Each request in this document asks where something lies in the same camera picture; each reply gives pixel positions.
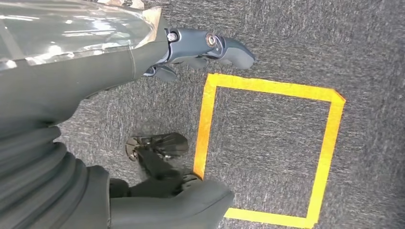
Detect yellow floor tape square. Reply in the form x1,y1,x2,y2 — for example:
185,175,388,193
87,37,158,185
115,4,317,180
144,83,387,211
193,73,346,229

